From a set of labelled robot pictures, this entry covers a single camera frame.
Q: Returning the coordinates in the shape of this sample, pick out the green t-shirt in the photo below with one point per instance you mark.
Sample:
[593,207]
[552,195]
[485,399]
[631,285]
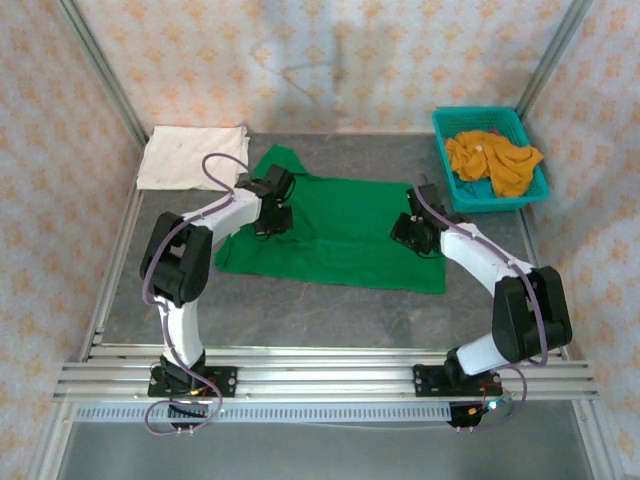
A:
[350,235]

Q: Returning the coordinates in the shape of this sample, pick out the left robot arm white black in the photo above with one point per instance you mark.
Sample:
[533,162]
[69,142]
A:
[182,330]

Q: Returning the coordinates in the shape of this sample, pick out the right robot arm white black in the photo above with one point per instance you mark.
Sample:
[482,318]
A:
[475,250]

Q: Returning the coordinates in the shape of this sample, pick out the teal t-shirt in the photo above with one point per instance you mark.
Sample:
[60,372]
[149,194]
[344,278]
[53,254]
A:
[472,190]

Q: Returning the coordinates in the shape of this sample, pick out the orange t-shirt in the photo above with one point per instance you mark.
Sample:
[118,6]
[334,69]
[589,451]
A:
[505,165]

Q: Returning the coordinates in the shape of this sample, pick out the white folded t-shirt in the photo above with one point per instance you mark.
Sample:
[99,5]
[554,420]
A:
[175,155]

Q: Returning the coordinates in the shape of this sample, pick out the teal plastic basket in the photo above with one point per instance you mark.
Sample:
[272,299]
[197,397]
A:
[470,117]

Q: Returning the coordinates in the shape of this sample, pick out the aluminium mounting beam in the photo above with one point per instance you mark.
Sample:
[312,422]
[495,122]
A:
[325,380]

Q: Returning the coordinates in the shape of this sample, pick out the aluminium table edge rail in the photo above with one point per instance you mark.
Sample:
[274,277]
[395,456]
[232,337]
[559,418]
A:
[325,352]

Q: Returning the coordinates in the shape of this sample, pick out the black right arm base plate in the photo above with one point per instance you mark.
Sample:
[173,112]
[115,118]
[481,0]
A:
[425,382]

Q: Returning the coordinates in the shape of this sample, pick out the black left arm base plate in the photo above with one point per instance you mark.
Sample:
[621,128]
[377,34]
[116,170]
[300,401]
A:
[225,380]

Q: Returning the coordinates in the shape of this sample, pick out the aluminium frame post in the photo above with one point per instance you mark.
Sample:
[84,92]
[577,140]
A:
[555,50]
[108,75]

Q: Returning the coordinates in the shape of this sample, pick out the aluminium frame leg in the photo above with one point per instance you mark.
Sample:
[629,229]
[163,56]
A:
[600,440]
[47,440]

